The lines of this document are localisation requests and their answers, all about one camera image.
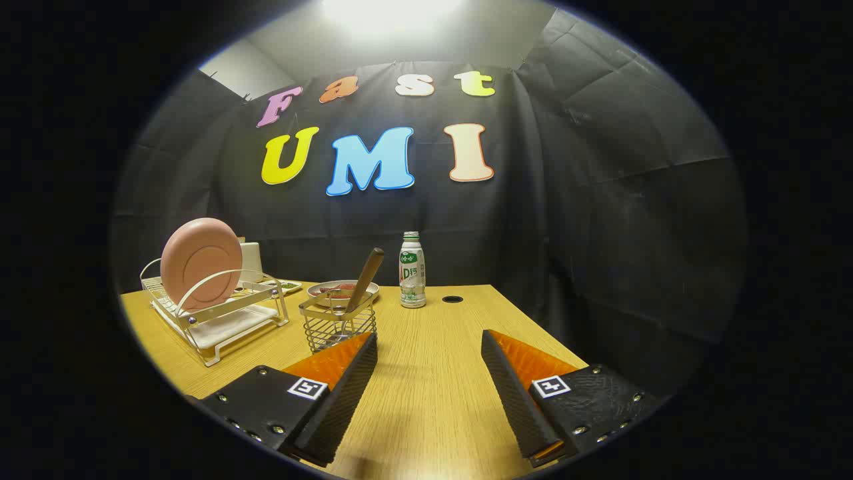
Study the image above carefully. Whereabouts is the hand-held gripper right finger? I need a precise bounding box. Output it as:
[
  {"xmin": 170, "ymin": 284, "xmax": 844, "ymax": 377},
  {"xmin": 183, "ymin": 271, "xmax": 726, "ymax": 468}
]
[{"xmin": 481, "ymin": 329, "xmax": 667, "ymax": 467}]

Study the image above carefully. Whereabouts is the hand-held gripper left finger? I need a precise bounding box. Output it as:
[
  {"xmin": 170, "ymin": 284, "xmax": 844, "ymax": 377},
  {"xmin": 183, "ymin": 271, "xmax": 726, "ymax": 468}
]
[{"xmin": 183, "ymin": 331, "xmax": 379, "ymax": 467}]

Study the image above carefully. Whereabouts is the metal wire basket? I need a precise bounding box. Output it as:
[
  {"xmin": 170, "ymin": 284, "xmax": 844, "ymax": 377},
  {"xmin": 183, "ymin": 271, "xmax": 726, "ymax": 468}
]
[{"xmin": 299, "ymin": 288, "xmax": 378, "ymax": 354}]

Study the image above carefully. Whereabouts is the wooden handled spoon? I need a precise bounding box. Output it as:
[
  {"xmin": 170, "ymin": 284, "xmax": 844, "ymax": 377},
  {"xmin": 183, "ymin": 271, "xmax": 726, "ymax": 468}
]
[{"xmin": 330, "ymin": 248, "xmax": 385, "ymax": 334}]

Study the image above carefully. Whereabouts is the white wire dish rack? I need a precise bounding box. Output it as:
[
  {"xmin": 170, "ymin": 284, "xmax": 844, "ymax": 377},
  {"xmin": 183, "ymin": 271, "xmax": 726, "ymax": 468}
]
[{"xmin": 140, "ymin": 257, "xmax": 291, "ymax": 367}]

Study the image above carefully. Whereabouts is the pink plate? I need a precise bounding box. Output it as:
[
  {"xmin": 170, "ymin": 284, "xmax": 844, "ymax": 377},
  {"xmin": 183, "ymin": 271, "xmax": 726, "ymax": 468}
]
[{"xmin": 160, "ymin": 218, "xmax": 243, "ymax": 311}]

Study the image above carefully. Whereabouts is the beige plate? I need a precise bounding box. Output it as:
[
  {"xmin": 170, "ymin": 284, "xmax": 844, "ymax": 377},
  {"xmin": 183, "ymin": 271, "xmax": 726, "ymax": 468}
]
[{"xmin": 307, "ymin": 279, "xmax": 381, "ymax": 309}]

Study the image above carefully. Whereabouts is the white drink bottle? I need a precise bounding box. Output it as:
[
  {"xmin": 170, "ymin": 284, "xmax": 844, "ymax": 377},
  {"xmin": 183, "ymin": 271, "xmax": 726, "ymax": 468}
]
[{"xmin": 399, "ymin": 231, "xmax": 427, "ymax": 309}]

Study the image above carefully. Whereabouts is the white toaster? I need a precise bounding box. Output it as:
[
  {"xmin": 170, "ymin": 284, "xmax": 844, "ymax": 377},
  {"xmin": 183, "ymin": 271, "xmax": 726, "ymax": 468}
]
[{"xmin": 237, "ymin": 238, "xmax": 262, "ymax": 284}]

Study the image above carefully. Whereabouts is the black backdrop cloth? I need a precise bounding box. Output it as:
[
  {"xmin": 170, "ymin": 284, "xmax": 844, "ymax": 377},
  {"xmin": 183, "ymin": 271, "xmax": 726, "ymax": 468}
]
[{"xmin": 110, "ymin": 10, "xmax": 750, "ymax": 401}]

